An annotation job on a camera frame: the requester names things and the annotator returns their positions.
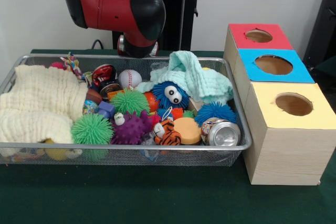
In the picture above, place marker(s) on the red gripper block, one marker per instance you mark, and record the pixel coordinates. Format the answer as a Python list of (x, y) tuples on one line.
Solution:
[(120, 47)]

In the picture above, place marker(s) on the white baseball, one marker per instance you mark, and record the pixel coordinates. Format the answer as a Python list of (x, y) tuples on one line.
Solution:
[(130, 78)]

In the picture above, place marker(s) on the light blue waffle cloth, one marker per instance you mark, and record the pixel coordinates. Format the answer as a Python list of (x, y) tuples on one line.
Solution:
[(204, 79)]

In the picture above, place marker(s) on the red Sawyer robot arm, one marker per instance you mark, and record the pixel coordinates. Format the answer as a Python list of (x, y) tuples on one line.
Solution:
[(115, 14)]

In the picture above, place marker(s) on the wooden box with three holes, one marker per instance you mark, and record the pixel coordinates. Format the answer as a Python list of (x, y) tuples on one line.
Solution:
[(288, 155)]

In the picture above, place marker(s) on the green spiky toy with eyes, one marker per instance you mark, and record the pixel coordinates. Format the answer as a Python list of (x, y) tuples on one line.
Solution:
[(130, 102)]

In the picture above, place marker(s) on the blue spiky ball with eyes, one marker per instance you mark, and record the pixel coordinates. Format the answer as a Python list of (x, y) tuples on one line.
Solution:
[(160, 93)]

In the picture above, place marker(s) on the purple spiky toy with eyes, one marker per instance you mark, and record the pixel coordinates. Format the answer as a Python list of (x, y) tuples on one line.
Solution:
[(131, 130)]

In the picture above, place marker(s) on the green spiky rubber ball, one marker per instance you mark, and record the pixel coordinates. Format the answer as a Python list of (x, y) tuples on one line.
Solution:
[(92, 129)]

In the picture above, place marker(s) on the cream waffle cloth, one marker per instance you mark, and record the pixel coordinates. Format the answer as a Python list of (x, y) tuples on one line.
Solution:
[(39, 98)]

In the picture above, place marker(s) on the tiger plush toy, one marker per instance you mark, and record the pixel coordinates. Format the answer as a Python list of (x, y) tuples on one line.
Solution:
[(168, 135)]

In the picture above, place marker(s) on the blue spiky rubber ball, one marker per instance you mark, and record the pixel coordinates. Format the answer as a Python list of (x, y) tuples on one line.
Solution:
[(215, 112)]

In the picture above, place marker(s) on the crushed silver drink can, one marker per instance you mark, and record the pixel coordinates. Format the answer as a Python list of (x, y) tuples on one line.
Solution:
[(223, 133)]

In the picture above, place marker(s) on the dark green table cloth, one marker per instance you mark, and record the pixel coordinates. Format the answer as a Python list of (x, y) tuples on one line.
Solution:
[(157, 197)]

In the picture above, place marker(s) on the black stand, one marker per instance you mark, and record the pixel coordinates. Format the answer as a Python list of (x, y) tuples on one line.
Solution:
[(323, 24)]

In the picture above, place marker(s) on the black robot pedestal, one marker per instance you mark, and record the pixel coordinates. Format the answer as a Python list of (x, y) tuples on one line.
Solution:
[(181, 11)]

